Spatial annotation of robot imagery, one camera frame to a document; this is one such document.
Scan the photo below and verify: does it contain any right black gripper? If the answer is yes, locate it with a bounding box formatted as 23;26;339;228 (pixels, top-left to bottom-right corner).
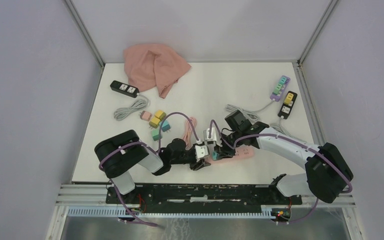
213;130;243;160

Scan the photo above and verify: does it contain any pink power strip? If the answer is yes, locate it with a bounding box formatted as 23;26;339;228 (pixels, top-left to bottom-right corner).
212;146;255;162

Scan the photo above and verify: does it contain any teal plug adapter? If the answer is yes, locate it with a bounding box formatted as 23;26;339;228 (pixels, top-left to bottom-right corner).
160;120;172;132

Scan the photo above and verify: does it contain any green plug adapter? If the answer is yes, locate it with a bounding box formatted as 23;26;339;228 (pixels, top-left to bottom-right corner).
150;129;162;141

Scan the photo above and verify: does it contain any yellow plug adapter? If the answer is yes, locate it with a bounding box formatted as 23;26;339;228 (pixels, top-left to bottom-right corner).
154;110;167;121

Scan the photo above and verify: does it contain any pink plug adapter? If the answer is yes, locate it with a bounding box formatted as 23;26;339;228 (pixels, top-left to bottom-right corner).
139;110;153;122

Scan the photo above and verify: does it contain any black power strip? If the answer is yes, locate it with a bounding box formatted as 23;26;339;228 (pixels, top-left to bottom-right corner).
277;91;298;120
110;80;140;98

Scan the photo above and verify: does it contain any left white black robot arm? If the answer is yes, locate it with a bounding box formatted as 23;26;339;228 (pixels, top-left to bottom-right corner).
94;130;211;204

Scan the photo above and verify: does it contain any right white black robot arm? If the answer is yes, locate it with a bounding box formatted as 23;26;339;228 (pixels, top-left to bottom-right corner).
206;110;354;204

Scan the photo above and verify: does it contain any purple power strip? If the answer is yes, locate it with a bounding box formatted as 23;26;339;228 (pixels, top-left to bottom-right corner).
269;75;291;102

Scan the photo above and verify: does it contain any yellow adapter on black strip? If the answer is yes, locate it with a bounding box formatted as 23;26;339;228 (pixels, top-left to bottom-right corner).
284;92;295;105

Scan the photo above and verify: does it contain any pink cloth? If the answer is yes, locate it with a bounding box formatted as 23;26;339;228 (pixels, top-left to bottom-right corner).
123;43;192;99

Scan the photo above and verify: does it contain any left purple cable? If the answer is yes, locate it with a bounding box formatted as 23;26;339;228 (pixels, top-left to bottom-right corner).
98;111;203;229

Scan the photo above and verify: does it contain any purple cable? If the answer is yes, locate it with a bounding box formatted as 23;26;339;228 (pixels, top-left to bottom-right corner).
209;119;354;225
98;111;203;229

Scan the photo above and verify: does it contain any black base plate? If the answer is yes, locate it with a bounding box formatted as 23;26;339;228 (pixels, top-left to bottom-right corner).
122;183;303;214

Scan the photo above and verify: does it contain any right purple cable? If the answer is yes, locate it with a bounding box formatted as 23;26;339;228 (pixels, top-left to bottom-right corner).
209;119;354;225

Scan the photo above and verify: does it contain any grey power strip cable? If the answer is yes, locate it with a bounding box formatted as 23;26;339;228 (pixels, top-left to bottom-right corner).
113;93;150;122

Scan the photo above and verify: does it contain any white cable duct rail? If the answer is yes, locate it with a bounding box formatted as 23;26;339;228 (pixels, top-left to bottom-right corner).
67;206;275;220

